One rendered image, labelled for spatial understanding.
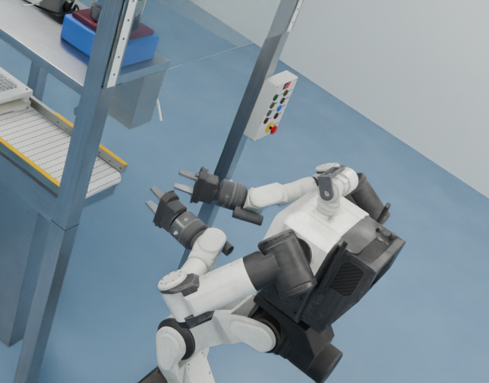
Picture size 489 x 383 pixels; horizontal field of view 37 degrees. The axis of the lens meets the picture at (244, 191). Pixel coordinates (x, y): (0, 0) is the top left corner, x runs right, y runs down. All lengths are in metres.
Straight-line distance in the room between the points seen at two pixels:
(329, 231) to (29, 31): 1.03
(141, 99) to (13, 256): 0.78
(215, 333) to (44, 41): 0.99
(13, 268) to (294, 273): 1.29
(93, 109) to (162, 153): 2.22
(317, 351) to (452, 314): 2.07
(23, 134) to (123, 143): 1.68
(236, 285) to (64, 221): 0.70
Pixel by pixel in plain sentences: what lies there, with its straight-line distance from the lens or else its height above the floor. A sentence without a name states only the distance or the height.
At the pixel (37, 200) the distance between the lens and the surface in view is 2.39.
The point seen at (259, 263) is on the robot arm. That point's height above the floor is 1.20.
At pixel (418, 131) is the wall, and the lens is 5.42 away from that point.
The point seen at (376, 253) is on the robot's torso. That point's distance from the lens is 1.85.
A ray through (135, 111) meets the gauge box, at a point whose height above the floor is 1.11.
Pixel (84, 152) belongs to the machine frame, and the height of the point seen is 1.09.
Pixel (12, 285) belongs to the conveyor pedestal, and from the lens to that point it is 2.75.
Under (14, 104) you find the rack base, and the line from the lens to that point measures 2.65.
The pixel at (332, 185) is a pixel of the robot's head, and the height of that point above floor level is 1.36.
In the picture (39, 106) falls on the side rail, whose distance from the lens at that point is 2.67.
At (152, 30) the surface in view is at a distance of 2.00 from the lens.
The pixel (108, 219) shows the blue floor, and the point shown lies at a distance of 3.60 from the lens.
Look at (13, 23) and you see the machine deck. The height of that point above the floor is 1.27.
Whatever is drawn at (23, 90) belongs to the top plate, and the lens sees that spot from 2.65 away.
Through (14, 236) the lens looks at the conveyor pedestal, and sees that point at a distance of 2.63.
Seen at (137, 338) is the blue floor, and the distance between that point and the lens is 3.09.
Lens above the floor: 2.24
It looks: 33 degrees down
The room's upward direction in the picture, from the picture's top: 23 degrees clockwise
